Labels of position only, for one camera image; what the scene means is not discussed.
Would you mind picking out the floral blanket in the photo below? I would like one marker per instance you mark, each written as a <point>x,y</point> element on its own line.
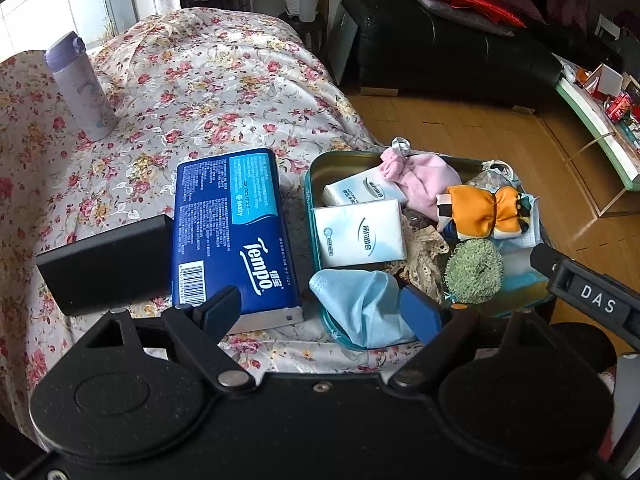
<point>175,85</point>

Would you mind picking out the grey cushion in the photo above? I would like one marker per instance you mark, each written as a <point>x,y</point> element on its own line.
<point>492,30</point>

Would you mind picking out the dark wooden plant stool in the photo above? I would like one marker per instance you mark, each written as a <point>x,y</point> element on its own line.
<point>307,35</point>

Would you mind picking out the blue tissue pack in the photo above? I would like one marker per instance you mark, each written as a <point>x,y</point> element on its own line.
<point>225,240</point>

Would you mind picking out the white pocket tissue pack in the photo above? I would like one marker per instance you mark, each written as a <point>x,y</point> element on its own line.
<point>360,187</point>
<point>355,235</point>

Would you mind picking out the black box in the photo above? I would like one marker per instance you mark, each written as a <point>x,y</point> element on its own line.
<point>105,265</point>

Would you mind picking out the light blue face mask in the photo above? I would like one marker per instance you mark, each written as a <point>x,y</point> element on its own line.
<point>360,305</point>

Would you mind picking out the red can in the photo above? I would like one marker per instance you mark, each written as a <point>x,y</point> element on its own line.
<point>619,107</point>

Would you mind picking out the cream lace cloth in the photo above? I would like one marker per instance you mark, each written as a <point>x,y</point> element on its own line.
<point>425,255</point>

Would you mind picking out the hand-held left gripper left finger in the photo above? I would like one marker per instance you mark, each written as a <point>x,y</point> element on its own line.
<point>222,310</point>

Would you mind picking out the pink soft cloth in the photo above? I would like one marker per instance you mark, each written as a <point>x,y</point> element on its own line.
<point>425,185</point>

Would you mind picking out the black leather sofa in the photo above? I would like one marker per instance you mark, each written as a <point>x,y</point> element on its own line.
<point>425,50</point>

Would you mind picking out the white chair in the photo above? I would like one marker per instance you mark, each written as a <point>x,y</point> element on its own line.
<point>605,25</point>

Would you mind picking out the orange and navy bow scrunchie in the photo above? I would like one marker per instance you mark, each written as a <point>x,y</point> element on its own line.
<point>475,210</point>

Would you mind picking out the white and red card stand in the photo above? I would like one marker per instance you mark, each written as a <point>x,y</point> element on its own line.
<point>607,77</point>

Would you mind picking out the window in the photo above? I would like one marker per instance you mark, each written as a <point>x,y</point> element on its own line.
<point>60,0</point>

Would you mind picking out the lilac thermos bottle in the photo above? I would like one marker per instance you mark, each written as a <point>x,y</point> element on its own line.
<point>82,95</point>

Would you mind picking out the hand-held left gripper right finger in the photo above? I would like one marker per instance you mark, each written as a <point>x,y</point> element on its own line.
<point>420,315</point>

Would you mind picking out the clear plastic mask packet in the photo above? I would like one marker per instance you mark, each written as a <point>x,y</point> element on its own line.
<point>530,230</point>

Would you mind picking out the grey board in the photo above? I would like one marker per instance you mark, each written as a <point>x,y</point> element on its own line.
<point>342,45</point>

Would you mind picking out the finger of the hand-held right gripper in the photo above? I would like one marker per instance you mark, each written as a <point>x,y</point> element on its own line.
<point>595,302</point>

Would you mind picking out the white and green coffee table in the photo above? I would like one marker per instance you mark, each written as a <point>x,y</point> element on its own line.
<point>595,120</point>

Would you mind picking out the floral print pouch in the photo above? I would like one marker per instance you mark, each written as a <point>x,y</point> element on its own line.
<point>482,180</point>

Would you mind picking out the green fluffy scrunchie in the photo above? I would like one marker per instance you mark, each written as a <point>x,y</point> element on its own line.
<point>472,270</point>

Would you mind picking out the teal and gold tin box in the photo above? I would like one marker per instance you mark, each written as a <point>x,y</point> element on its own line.
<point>345,162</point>

